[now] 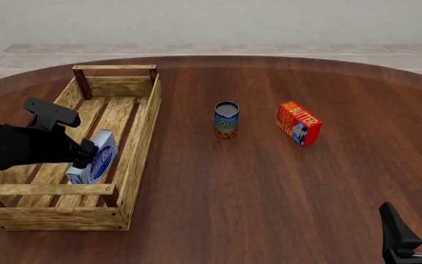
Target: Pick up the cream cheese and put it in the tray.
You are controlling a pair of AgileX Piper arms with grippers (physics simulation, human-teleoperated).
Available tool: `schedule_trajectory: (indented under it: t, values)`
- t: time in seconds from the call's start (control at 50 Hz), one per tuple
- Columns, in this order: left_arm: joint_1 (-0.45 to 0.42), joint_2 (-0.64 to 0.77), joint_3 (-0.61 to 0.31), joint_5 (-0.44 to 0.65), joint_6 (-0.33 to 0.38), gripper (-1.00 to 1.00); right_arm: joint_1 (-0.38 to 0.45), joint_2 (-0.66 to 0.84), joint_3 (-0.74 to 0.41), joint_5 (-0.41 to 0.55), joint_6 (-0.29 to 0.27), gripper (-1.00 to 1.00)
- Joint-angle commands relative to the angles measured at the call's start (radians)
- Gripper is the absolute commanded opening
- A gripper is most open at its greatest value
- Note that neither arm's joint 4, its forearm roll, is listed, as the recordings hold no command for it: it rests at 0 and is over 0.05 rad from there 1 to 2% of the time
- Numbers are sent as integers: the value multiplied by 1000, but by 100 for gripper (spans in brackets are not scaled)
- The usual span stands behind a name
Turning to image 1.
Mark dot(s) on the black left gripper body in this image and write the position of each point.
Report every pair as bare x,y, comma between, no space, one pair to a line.
86,151

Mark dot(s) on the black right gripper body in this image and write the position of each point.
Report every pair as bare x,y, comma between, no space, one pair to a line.
412,258

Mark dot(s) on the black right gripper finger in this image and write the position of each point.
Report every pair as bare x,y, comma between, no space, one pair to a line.
398,231

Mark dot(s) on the blue white cream cheese box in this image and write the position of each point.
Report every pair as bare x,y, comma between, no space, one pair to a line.
104,154

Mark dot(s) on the wooden slat tray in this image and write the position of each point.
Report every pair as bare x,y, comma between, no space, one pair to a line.
123,110

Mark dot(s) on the blue alphabet soup can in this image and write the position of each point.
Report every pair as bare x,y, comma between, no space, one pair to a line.
227,121

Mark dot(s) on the red butter box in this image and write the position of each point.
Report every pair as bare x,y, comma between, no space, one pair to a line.
299,121

